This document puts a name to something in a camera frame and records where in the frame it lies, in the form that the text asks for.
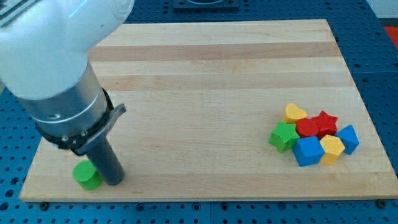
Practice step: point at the green cylinder block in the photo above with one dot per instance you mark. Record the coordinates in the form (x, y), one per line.
(87, 176)

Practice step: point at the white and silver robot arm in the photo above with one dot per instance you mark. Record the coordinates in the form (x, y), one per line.
(44, 63)

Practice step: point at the wooden board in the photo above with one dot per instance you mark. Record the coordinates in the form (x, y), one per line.
(202, 100)

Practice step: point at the green star block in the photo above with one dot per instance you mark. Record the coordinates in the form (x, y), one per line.
(284, 136)

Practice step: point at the yellow heart block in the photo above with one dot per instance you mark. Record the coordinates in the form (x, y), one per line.
(293, 113)

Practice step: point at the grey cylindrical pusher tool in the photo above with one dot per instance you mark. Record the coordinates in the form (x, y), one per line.
(98, 149)

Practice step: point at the red cylinder block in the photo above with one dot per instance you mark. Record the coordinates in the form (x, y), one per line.
(306, 128)

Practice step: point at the blue cube block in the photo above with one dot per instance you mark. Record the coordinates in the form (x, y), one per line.
(308, 151)

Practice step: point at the red star block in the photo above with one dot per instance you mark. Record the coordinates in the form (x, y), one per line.
(326, 124)

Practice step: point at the yellow hexagon block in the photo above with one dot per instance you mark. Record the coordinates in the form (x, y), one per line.
(333, 147)

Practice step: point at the blue pentagon block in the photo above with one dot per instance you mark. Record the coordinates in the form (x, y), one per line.
(349, 138)

